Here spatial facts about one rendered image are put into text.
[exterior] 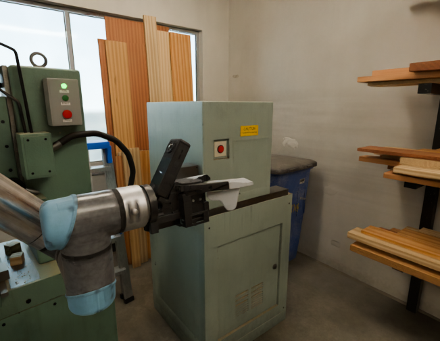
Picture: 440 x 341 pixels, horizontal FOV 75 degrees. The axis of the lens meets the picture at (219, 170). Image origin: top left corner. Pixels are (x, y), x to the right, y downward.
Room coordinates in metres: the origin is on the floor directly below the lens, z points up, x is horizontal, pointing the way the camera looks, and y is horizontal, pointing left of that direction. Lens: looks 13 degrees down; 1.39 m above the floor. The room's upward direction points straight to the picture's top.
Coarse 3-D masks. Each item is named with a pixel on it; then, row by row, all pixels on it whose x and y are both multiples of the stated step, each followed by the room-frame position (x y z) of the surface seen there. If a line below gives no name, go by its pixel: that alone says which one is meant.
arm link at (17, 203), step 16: (0, 176) 0.46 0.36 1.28; (0, 192) 0.44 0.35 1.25; (16, 192) 0.46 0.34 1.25; (0, 208) 0.43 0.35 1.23; (16, 208) 0.45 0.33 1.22; (32, 208) 0.47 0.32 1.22; (0, 224) 0.44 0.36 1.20; (16, 224) 0.44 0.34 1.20; (32, 224) 0.46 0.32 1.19; (32, 240) 0.46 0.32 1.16
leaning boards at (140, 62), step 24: (120, 24) 2.62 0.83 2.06; (144, 24) 2.72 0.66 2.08; (120, 48) 2.55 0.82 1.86; (144, 48) 2.71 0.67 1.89; (168, 48) 2.87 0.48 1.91; (120, 72) 2.53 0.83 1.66; (144, 72) 2.69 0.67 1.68; (168, 72) 2.85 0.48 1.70; (192, 72) 2.97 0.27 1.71; (120, 96) 2.51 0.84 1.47; (144, 96) 2.67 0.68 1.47; (168, 96) 2.83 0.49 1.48; (192, 96) 2.95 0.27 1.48; (120, 120) 2.49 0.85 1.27; (144, 120) 2.65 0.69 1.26; (144, 144) 2.63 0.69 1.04; (120, 168) 2.36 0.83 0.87; (144, 168) 2.47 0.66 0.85; (144, 240) 2.38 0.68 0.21
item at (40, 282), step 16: (16, 240) 1.19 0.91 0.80; (0, 256) 1.04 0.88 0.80; (32, 256) 1.05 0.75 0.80; (16, 272) 0.93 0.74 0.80; (32, 272) 0.93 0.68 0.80; (48, 272) 0.94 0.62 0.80; (16, 288) 0.84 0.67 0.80; (32, 288) 0.87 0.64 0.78; (48, 288) 0.90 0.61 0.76; (64, 288) 0.93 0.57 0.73; (16, 304) 0.84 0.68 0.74; (32, 304) 0.86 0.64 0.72
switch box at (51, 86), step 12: (48, 84) 1.00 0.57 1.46; (60, 84) 1.02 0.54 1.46; (72, 84) 1.05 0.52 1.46; (48, 96) 1.00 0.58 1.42; (60, 96) 1.02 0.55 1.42; (72, 96) 1.05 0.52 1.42; (48, 108) 1.01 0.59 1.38; (60, 108) 1.02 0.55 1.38; (72, 108) 1.04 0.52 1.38; (48, 120) 1.03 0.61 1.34; (60, 120) 1.01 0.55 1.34; (72, 120) 1.04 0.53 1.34
